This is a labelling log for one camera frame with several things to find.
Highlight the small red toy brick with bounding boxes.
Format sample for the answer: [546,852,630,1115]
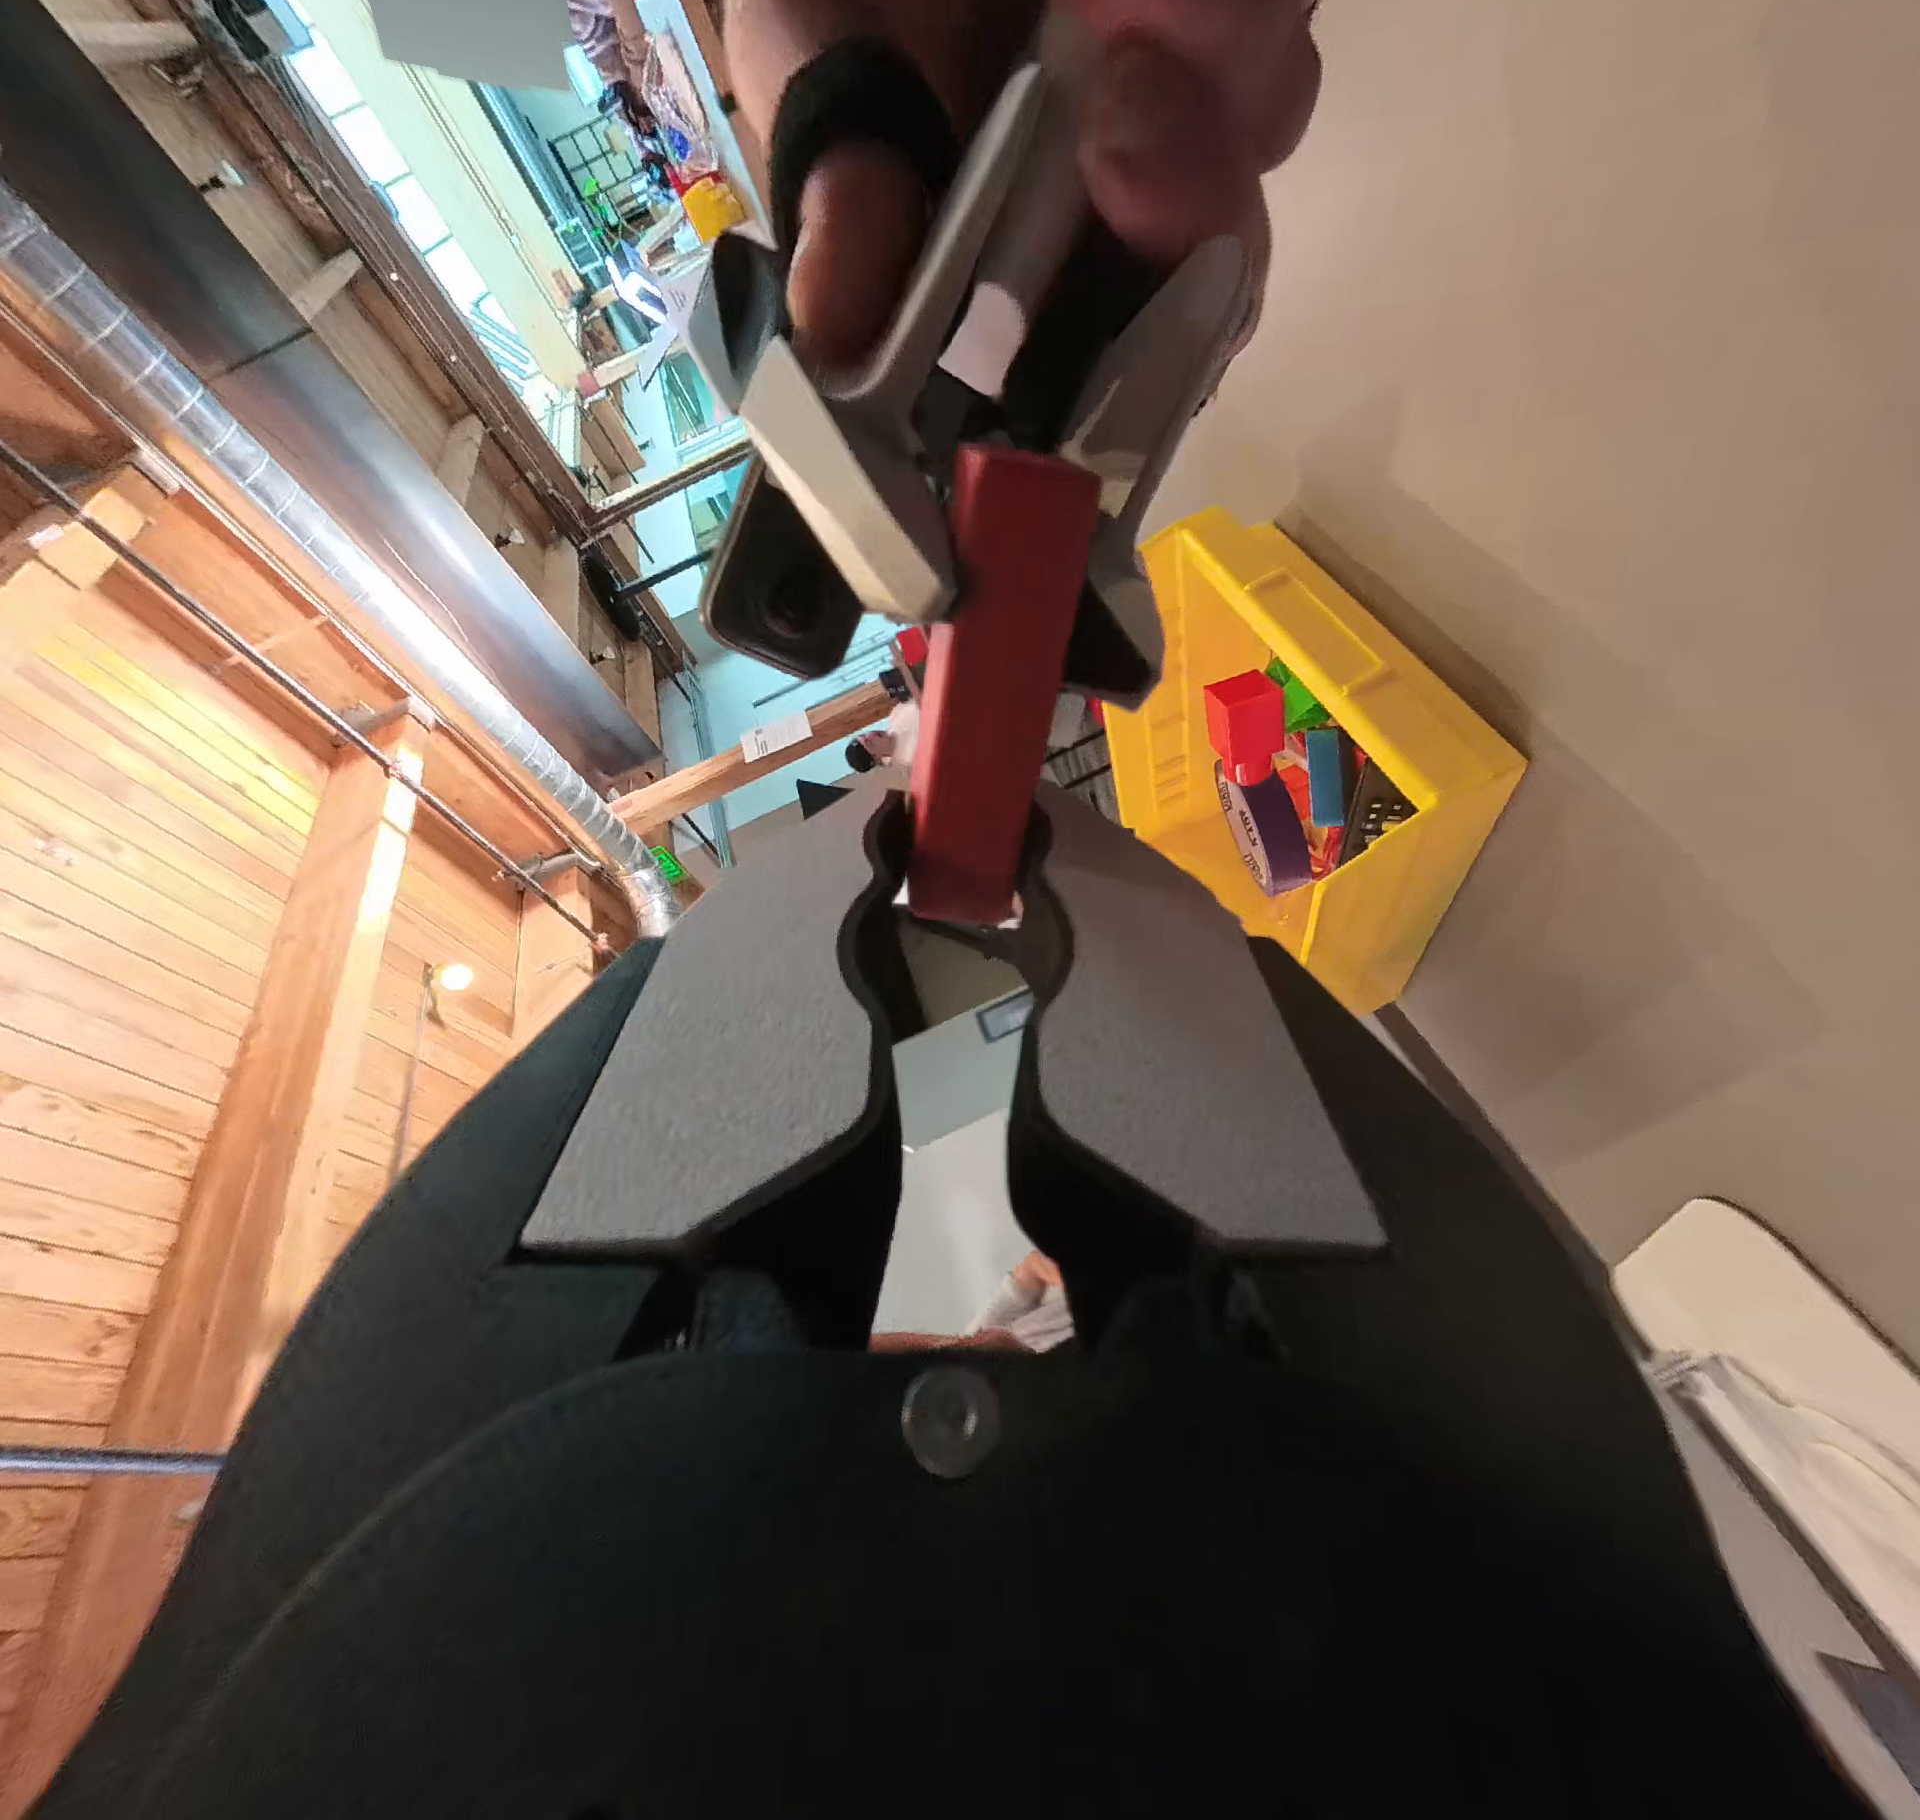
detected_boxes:
[1203,672,1290,782]

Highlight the purple tape roll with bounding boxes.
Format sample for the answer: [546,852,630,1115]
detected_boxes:
[1239,755,1326,896]

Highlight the silver ventilation duct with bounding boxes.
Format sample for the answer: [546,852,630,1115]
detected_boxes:
[0,186,680,939]

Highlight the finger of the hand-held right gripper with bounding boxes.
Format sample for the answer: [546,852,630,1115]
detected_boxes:
[1065,229,1250,697]
[741,344,965,626]

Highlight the red toy block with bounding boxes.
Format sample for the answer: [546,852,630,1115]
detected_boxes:
[906,443,1105,928]

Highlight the yellow plastic bin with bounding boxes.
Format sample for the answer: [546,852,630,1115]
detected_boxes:
[1096,512,1529,1016]

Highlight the wooden post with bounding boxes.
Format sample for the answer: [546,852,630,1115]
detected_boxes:
[0,740,427,1738]

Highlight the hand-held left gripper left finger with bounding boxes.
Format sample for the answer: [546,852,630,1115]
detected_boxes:
[525,792,912,1255]

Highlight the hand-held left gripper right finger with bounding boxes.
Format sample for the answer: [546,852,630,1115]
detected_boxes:
[1013,792,1387,1262]

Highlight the person's right hand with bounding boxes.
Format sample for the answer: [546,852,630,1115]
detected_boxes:
[706,0,1382,367]

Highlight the wooden beam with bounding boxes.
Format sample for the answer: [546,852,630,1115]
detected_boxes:
[612,683,906,836]

